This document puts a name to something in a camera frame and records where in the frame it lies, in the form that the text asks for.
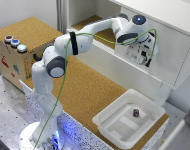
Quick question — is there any white sliding door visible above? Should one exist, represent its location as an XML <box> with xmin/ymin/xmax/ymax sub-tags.
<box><xmin>114</xmin><ymin>6</ymin><xmax>190</xmax><ymax>90</ymax></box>

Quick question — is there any white cabinet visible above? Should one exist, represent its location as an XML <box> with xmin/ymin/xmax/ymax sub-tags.
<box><xmin>65</xmin><ymin>0</ymin><xmax>190</xmax><ymax>108</ymax></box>

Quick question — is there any purple block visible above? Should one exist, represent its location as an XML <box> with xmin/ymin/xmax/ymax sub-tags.
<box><xmin>132</xmin><ymin>108</ymin><xmax>141</xmax><ymax>118</ymax></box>

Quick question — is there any white plastic box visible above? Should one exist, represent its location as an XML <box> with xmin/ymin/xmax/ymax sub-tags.
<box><xmin>91</xmin><ymin>88</ymin><xmax>167</xmax><ymax>150</ymax></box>

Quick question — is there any wooden drawer box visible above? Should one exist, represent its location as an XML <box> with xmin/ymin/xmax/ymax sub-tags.
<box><xmin>0</xmin><ymin>16</ymin><xmax>65</xmax><ymax>92</ymax></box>

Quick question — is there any green button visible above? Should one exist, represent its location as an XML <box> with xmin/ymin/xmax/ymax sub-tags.
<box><xmin>16</xmin><ymin>43</ymin><xmax>29</xmax><ymax>54</ymax></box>

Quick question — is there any blue button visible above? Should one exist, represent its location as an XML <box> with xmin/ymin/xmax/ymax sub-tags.
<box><xmin>10</xmin><ymin>38</ymin><xmax>21</xmax><ymax>48</ymax></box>

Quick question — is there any red button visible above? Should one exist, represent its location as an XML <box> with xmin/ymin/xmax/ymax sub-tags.
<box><xmin>3</xmin><ymin>34</ymin><xmax>14</xmax><ymax>45</ymax></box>

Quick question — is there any green cable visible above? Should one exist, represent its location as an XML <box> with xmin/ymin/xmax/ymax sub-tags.
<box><xmin>32</xmin><ymin>28</ymin><xmax>158</xmax><ymax>150</ymax></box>

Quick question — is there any black drawer handle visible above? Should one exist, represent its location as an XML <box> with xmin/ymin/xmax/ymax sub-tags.
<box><xmin>32</xmin><ymin>53</ymin><xmax>43</xmax><ymax>63</ymax></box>

